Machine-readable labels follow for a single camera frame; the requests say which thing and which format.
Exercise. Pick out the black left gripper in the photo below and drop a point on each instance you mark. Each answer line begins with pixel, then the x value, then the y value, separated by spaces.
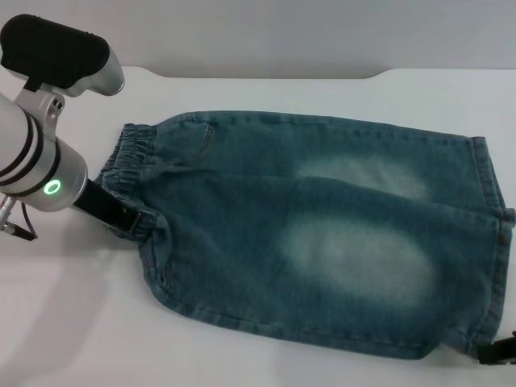
pixel 102 205

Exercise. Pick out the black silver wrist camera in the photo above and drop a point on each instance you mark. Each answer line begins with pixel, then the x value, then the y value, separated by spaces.
pixel 56 56

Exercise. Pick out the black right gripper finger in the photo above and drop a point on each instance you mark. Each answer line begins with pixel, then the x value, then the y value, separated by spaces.
pixel 498 346

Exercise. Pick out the blue denim shorts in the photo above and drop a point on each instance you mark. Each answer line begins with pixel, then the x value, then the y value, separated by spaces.
pixel 306 234

